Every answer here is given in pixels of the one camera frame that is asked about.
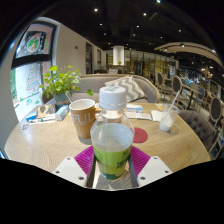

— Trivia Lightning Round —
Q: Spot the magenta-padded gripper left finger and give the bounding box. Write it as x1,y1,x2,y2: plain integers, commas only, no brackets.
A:
52,145,98,189

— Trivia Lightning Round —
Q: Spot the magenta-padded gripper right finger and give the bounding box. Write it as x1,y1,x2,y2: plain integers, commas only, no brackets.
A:
128,145,174,189

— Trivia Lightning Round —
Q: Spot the clear green-labelled drink bottle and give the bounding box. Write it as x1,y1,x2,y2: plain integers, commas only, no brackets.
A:
89,85,135,181

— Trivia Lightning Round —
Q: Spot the flat round red coaster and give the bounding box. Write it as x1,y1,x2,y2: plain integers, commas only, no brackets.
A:
132,127,149,144

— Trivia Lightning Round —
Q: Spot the brown paper-look mug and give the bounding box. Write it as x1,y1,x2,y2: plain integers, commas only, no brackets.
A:
68,98,98,140

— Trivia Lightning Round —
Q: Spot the clear plastic cup with straw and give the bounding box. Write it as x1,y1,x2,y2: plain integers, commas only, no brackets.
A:
159,90,181,133

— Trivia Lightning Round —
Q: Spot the white paper napkin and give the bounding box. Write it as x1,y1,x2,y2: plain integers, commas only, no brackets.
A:
151,109,164,123

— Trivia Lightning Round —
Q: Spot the blue white tissue box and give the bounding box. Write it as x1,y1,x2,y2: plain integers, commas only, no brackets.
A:
54,104,70,122

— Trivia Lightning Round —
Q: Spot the small blue white booklet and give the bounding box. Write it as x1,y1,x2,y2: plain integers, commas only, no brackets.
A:
126,103,144,113

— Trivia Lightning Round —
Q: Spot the wooden card stand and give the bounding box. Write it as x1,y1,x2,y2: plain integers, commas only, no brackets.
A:
36,103,57,120

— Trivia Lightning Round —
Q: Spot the dark grey tufted armchair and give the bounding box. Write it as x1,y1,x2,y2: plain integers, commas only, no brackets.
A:
178,109,214,153

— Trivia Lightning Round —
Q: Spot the small blue card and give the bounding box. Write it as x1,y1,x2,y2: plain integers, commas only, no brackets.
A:
25,111,38,123

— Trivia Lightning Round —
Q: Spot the grey white zigzag pillow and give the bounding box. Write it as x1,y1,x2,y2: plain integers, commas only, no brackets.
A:
104,75,148,103

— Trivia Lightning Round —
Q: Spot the grey curved sofa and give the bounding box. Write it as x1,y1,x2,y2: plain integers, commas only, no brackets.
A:
71,73,161,104

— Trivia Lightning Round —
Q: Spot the group of dining chairs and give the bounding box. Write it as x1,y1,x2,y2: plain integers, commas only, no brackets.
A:
154,71,224,158

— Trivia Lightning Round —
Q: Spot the green potted plant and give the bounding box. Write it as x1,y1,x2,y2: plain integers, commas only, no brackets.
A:
39,64,95,107

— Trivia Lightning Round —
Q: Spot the colourful window poster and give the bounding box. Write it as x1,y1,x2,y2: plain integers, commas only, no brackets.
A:
14,29,54,59

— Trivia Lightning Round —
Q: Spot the group of ceiling lights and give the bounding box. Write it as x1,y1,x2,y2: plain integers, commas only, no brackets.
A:
93,0,218,54

